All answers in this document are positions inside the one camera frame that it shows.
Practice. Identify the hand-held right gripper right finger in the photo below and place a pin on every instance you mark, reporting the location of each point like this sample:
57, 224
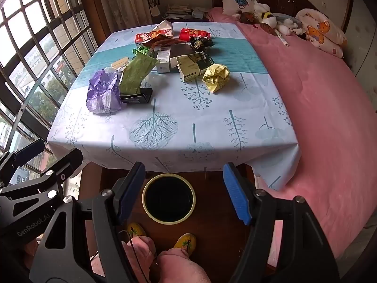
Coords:
235, 194

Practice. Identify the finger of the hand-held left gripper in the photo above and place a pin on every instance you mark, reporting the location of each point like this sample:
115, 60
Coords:
66, 162
26, 152

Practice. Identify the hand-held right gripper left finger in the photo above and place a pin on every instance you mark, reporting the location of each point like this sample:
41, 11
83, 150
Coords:
132, 191

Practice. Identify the cream rimmed blue waste bin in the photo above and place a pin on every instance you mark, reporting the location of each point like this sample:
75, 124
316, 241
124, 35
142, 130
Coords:
169, 200

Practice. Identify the purple plastic bag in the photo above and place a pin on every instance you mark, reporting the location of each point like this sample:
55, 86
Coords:
103, 94

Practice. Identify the small black box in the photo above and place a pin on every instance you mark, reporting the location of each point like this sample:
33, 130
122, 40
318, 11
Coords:
138, 97

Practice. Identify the yellow paper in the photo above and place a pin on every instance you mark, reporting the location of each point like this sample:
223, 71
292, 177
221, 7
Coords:
216, 78

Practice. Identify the red snack packet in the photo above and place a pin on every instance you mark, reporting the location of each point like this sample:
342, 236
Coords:
144, 37

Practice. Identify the black wrapper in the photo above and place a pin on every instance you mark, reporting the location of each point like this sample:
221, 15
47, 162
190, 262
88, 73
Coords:
200, 42

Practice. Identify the red gold printed envelope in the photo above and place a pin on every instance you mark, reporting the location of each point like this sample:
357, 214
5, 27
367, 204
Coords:
191, 34

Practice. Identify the yellow knitted slipper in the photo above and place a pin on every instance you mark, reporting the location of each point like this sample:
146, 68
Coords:
185, 243
137, 230

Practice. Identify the person's left leg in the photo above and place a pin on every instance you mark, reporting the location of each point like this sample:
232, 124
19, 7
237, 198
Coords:
141, 256

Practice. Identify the person's leg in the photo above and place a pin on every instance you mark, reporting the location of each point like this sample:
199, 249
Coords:
179, 266
141, 256

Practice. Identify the tree printed blue tablecloth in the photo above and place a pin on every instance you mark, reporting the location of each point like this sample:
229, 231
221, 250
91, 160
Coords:
176, 118

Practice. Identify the person's right leg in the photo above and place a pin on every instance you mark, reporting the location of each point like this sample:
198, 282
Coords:
179, 266

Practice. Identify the cream paper sleeve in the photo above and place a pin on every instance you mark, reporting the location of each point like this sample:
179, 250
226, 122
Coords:
119, 63

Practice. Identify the green paper packet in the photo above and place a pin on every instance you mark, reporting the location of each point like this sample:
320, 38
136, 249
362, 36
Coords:
135, 70

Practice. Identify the window with metal grille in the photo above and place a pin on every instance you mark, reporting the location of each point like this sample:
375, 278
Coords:
35, 35

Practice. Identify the small white box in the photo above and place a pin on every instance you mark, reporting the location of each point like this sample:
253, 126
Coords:
163, 62

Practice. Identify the green cream carton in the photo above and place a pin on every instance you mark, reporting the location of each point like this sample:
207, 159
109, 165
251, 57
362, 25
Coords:
191, 67

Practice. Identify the green foil wrapper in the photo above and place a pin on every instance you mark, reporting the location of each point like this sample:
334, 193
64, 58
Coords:
140, 50

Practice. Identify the dark brown paper sheet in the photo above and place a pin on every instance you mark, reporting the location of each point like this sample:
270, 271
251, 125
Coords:
181, 50

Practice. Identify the white marker pen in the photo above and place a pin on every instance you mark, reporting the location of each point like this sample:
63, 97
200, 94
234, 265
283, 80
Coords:
281, 37

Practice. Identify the white crumpled paper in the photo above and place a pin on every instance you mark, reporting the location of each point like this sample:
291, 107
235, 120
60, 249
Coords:
163, 26

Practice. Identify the beige curtain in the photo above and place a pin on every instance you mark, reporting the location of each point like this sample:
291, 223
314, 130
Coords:
126, 3

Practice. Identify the brown feathered plush toy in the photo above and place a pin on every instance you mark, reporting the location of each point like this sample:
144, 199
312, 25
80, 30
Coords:
246, 17

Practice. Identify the bee plush toy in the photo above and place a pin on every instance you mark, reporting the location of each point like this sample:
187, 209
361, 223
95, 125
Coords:
266, 16

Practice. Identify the bear printed pillow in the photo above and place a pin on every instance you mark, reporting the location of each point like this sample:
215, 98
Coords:
321, 32

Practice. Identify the stack of books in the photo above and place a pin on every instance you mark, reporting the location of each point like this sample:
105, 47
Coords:
176, 11

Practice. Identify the white tissue pack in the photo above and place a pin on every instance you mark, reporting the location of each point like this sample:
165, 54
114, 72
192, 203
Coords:
198, 12

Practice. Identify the white printed cushion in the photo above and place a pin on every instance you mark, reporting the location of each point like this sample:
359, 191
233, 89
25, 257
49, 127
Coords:
235, 0

